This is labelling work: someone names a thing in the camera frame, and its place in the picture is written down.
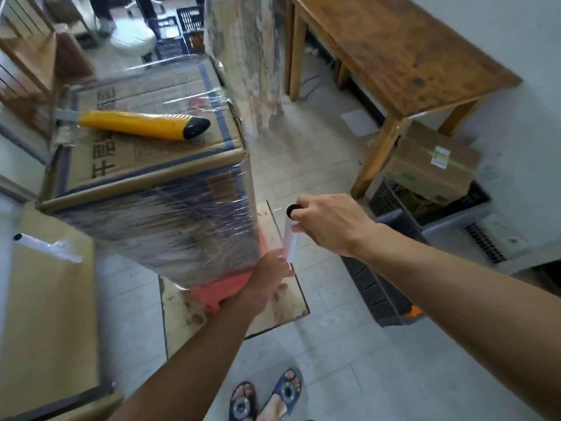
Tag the person's right hand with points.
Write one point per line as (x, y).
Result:
(337, 223)

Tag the blue printed cardboard box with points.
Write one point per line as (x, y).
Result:
(166, 214)

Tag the thin white roll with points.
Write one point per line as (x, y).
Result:
(44, 247)

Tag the orange plastic tool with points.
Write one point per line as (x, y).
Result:
(413, 312)

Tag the person's foot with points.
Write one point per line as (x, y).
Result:
(285, 392)
(242, 405)

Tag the worn white square table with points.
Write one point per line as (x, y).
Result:
(280, 306)

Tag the person's left hand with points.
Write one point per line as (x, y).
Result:
(267, 280)

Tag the brown wooden ladder shelf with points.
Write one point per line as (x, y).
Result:
(39, 56)

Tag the yellow utility knife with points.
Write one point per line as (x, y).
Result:
(140, 124)

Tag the stretch film roll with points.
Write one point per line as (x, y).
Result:
(290, 241)

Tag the light wooden shelf unit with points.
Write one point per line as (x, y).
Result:
(48, 328)

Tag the person's left foot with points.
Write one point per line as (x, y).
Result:
(242, 405)

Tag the brown wooden table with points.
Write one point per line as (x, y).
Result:
(394, 52)

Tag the person's left forearm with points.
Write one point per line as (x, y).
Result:
(193, 368)

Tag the taped brown carton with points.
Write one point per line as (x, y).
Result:
(420, 170)

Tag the person's right forearm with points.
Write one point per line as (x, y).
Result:
(473, 311)

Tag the blue plastic crate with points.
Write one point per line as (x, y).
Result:
(168, 48)

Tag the black plastic crate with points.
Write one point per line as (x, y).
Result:
(190, 21)
(383, 199)
(377, 298)

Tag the person's right foot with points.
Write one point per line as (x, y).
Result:
(285, 392)

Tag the white round swivel stool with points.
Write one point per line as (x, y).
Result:
(131, 39)

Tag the pink plastic stool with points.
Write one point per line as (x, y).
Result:
(219, 291)

